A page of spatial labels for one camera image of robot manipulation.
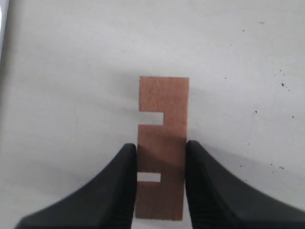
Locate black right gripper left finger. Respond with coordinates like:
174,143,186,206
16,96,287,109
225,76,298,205
16,143,137,229

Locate white plastic tray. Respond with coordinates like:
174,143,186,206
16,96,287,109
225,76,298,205
0,0,10,55

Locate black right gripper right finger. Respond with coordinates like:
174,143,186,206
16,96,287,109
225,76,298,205
185,140,305,229

